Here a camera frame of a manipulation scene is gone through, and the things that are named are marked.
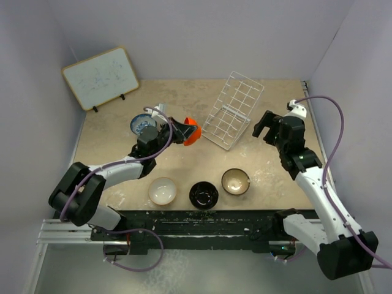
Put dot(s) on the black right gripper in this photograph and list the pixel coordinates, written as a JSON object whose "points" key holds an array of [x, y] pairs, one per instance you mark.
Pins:
{"points": [[266, 120]]}

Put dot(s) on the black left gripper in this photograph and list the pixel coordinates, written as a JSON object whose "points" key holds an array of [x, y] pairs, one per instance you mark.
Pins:
{"points": [[180, 131]]}

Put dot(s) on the orange plastic bowl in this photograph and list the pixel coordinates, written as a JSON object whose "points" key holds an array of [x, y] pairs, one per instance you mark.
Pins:
{"points": [[196, 134]]}

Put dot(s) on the blue floral ceramic bowl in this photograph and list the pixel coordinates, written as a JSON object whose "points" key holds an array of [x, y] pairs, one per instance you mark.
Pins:
{"points": [[139, 122]]}

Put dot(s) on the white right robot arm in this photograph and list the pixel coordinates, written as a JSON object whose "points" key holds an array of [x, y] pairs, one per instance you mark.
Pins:
{"points": [[341, 246]]}

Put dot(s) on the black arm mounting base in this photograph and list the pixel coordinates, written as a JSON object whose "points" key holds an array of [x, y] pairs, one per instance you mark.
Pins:
{"points": [[249, 230]]}

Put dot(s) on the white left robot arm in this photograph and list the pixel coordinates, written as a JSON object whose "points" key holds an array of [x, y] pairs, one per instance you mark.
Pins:
{"points": [[77, 195]]}

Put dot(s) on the white bowl orange rim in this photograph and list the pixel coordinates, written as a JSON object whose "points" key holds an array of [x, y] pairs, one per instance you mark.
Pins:
{"points": [[162, 191]]}

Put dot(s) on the beige bowl dark rim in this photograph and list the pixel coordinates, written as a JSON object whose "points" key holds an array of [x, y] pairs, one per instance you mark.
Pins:
{"points": [[235, 181]]}

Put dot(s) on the black glossy bowl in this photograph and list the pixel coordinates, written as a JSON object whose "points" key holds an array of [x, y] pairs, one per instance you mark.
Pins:
{"points": [[203, 195]]}

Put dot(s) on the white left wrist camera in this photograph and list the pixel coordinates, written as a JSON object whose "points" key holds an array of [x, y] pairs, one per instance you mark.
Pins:
{"points": [[158, 114]]}

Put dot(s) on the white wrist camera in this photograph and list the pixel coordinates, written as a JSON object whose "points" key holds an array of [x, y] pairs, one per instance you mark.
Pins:
{"points": [[158, 114], [296, 109]]}

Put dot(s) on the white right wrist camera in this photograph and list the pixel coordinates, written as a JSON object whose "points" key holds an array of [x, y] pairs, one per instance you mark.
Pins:
{"points": [[296, 109]]}

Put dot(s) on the white wire dish rack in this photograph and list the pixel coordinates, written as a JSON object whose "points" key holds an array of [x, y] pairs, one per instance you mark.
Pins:
{"points": [[231, 113]]}

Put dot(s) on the small whiteboard wooden frame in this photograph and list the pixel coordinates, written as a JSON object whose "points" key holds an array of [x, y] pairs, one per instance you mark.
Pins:
{"points": [[101, 78]]}

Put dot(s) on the aluminium extrusion rail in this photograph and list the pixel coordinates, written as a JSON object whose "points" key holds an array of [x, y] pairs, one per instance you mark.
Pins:
{"points": [[53, 231]]}

